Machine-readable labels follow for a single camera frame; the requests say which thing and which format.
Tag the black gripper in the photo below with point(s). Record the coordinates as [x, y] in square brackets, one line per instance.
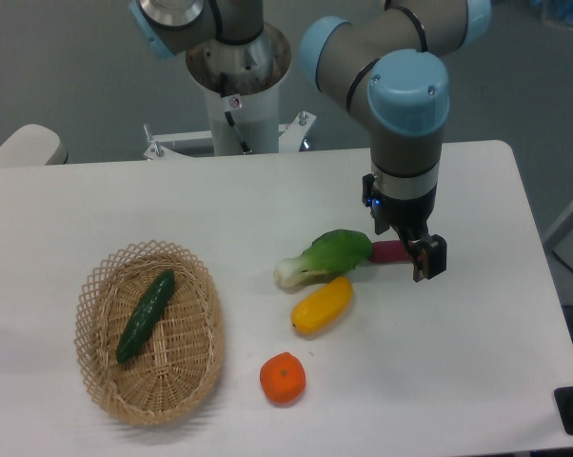
[408, 218]

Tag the green cucumber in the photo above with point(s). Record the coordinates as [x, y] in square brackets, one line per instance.
[145, 315]

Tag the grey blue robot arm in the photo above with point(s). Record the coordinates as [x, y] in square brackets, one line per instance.
[388, 75]

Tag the woven wicker basket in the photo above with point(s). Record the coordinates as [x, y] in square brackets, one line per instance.
[179, 365]

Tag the purple sweet potato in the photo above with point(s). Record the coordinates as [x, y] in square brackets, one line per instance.
[388, 252]

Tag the green bok choy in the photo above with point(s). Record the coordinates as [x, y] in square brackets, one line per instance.
[334, 252]

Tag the yellow mango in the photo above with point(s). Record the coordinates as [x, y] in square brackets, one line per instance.
[322, 307]

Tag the orange tangerine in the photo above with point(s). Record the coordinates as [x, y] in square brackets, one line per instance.
[282, 378]

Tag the white chair armrest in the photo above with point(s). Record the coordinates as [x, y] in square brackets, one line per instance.
[33, 146]

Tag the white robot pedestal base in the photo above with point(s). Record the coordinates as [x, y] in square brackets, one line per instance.
[241, 85]

